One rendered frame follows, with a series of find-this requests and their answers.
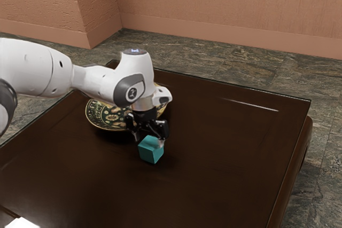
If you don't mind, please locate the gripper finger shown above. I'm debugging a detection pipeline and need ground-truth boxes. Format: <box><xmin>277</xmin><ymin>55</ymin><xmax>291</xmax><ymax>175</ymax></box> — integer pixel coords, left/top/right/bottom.
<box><xmin>157</xmin><ymin>130</ymin><xmax>170</xmax><ymax>149</ymax></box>
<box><xmin>130</xmin><ymin>128</ymin><xmax>141</xmax><ymax>143</ymax></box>

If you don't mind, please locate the ornate green gold plate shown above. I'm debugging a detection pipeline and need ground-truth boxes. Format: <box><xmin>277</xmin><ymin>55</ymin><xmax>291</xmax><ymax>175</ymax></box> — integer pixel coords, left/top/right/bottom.
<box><xmin>85</xmin><ymin>83</ymin><xmax>169</xmax><ymax>132</ymax></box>

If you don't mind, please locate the teal cube block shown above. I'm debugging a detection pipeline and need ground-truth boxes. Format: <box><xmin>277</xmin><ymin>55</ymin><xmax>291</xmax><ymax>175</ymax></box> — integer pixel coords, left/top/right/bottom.
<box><xmin>137</xmin><ymin>135</ymin><xmax>165</xmax><ymax>164</ymax></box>

